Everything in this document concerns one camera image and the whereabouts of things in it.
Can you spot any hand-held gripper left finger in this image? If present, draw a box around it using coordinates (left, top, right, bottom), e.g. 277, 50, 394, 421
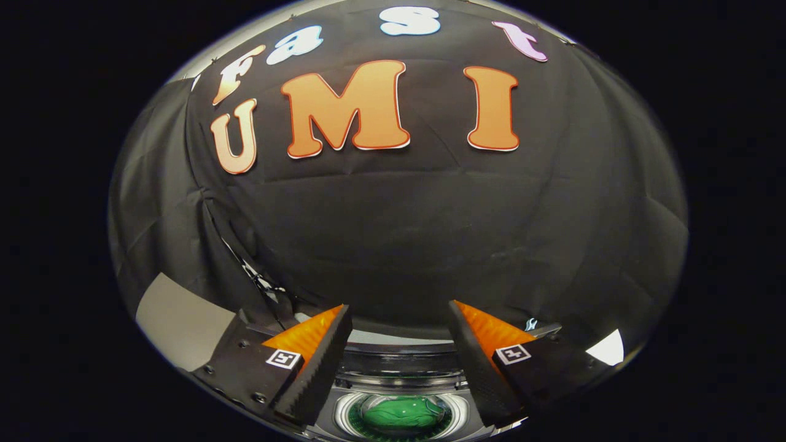
193, 304, 354, 429

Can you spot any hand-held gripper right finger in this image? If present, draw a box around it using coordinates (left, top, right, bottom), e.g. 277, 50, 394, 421
448, 300, 621, 429

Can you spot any grey washing machine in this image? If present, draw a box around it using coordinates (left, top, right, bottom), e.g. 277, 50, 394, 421
307, 344, 530, 441

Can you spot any dark washing machine lid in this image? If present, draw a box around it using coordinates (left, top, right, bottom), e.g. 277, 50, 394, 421
295, 312, 563, 376

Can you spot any green polo shirt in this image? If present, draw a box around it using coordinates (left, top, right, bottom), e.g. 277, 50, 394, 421
361, 396, 447, 432

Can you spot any black backdrop cloth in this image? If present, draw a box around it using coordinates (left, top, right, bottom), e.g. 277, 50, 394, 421
109, 0, 690, 369

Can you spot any white board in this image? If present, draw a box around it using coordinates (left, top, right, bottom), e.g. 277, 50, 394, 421
585, 329, 625, 367

